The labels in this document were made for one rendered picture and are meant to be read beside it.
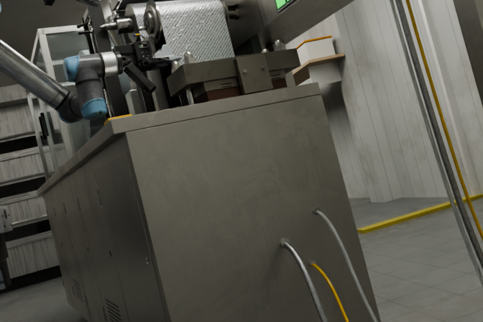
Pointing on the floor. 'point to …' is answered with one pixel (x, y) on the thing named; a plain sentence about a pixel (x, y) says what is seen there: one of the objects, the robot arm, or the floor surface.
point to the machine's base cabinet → (211, 222)
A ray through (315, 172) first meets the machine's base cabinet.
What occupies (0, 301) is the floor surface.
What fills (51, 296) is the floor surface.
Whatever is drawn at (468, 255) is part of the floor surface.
